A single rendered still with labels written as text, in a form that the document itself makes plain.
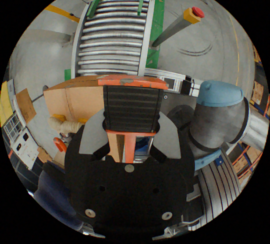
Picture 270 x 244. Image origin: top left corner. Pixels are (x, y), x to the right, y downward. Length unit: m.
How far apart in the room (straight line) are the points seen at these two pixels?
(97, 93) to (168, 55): 1.27
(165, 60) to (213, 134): 1.30
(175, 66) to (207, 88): 1.30
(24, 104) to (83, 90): 1.84
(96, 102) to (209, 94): 0.31
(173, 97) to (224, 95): 0.22
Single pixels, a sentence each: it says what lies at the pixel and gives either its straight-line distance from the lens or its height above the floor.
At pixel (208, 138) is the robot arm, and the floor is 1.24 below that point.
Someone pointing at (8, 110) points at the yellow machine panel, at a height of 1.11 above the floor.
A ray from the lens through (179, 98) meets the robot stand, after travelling 0.34.
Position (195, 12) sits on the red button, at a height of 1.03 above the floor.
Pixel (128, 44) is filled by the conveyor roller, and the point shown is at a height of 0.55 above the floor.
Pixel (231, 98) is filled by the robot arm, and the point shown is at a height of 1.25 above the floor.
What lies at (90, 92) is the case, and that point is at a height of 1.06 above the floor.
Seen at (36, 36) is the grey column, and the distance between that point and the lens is 1.40.
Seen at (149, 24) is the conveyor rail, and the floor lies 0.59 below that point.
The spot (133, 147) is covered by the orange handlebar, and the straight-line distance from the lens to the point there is 0.19.
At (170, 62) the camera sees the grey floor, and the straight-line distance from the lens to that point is 1.43.
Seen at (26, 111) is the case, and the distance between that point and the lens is 2.02.
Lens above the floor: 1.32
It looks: 62 degrees down
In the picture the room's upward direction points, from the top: 179 degrees clockwise
